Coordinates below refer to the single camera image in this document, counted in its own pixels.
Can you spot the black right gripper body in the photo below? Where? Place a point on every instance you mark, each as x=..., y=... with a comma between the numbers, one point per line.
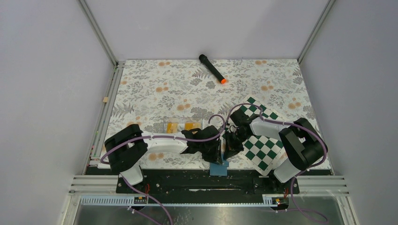
x=235, y=140

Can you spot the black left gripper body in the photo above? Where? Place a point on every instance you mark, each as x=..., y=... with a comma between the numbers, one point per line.
x=210, y=152

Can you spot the blue card holder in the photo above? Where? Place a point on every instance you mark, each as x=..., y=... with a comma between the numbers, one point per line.
x=219, y=170

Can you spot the clear box with orange cards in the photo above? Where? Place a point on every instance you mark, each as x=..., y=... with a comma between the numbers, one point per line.
x=177, y=124

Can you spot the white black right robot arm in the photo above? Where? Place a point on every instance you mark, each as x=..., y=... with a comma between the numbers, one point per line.
x=301, y=142

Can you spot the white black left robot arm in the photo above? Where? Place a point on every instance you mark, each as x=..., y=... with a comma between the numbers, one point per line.
x=127, y=147

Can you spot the green white checkered board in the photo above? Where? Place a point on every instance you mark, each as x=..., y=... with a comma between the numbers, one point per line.
x=260, y=153

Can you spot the black marker orange tip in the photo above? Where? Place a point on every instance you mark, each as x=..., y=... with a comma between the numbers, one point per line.
x=206, y=62

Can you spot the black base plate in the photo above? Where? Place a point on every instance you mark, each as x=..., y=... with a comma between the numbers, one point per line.
x=247, y=182

